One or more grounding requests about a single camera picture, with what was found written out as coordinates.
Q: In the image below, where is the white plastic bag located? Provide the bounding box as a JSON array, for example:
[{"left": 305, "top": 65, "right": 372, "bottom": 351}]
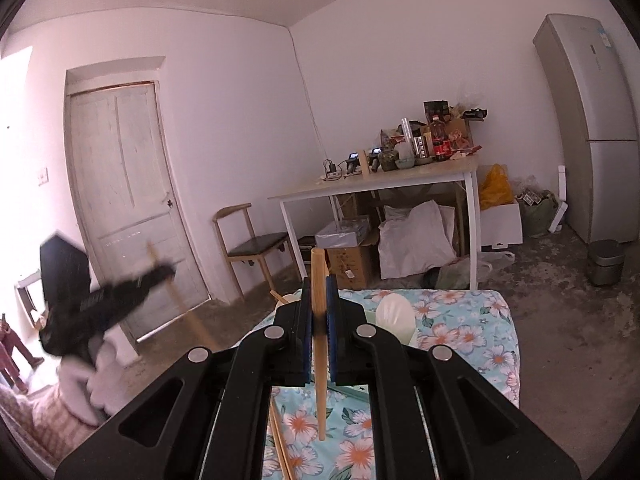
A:
[{"left": 470, "top": 250, "right": 516, "bottom": 281}]

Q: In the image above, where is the cola bottle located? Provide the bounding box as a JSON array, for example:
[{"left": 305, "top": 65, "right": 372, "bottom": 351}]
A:
[{"left": 430, "top": 116, "right": 452, "bottom": 163}]

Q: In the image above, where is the person's left hand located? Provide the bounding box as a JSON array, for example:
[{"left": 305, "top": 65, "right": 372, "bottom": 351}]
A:
[{"left": 57, "top": 327, "right": 138, "bottom": 421}]

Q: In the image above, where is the grey refrigerator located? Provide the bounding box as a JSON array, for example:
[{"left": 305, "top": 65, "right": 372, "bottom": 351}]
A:
[{"left": 532, "top": 14, "right": 640, "bottom": 245}]

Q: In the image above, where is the printed cardboard box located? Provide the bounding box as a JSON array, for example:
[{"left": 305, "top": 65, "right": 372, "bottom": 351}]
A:
[{"left": 447, "top": 119, "right": 474, "bottom": 152}]

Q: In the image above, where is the wooden chair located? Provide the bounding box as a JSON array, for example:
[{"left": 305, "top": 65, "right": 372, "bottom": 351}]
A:
[{"left": 212, "top": 202, "right": 298, "bottom": 303}]

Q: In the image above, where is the yellow plastic bag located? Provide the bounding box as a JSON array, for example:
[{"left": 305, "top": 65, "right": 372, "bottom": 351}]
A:
[{"left": 477, "top": 163, "right": 516, "bottom": 211}]

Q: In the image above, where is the white flat box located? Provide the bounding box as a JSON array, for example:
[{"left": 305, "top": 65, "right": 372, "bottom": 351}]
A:
[{"left": 315, "top": 216, "right": 372, "bottom": 250}]

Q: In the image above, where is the green plastic utensil holder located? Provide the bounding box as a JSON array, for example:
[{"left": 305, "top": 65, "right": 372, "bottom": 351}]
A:
[{"left": 330, "top": 310, "right": 417, "bottom": 403}]

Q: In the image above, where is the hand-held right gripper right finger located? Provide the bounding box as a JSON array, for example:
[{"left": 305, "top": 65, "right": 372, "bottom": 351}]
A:
[{"left": 325, "top": 274, "right": 583, "bottom": 480}]

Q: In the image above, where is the white narrow board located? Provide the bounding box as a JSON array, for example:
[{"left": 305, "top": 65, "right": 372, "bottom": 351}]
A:
[{"left": 547, "top": 165, "right": 571, "bottom": 233}]

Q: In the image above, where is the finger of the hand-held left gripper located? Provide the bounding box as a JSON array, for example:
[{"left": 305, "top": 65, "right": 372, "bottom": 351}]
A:
[{"left": 135, "top": 263, "right": 176, "bottom": 301}]

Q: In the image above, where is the white wooden door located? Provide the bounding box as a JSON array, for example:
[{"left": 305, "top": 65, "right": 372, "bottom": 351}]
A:
[{"left": 64, "top": 56, "right": 213, "bottom": 341}]

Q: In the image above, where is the person's left forearm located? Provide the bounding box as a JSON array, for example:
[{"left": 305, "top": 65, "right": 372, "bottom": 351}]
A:
[{"left": 0, "top": 385, "right": 101, "bottom": 466}]

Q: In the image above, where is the floral blue tablecloth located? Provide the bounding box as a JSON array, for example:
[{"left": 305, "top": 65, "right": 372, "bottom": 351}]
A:
[{"left": 245, "top": 287, "right": 521, "bottom": 480}]

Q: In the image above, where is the green plastic bag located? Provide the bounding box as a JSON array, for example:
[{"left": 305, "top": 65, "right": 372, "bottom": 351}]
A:
[{"left": 435, "top": 260, "right": 473, "bottom": 291}]

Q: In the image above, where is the white side table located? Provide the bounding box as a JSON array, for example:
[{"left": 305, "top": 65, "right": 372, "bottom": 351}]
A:
[{"left": 267, "top": 152, "right": 482, "bottom": 291}]

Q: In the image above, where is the white sack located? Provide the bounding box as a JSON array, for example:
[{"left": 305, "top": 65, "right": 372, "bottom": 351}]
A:
[{"left": 378, "top": 200, "right": 458, "bottom": 281}]

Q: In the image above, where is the white wall cable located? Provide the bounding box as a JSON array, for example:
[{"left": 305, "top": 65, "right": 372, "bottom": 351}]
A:
[{"left": 288, "top": 27, "right": 330, "bottom": 162}]

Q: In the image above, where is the bundle of wooden chopsticks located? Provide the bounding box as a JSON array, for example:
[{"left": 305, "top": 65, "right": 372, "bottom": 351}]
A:
[{"left": 269, "top": 400, "right": 297, "bottom": 480}]

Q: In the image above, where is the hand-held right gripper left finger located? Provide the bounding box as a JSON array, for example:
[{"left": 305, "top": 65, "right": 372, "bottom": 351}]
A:
[{"left": 55, "top": 276, "right": 315, "bottom": 480}]

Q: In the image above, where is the small cardboard box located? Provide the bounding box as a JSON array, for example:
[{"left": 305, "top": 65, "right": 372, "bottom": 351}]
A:
[{"left": 326, "top": 244, "right": 382, "bottom": 290}]

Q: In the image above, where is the large white rice paddle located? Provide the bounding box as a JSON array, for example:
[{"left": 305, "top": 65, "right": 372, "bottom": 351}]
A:
[{"left": 376, "top": 294, "right": 417, "bottom": 346}]

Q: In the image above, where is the green sack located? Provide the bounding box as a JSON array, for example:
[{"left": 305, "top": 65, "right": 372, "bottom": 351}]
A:
[{"left": 517, "top": 187, "right": 560, "bottom": 238}]

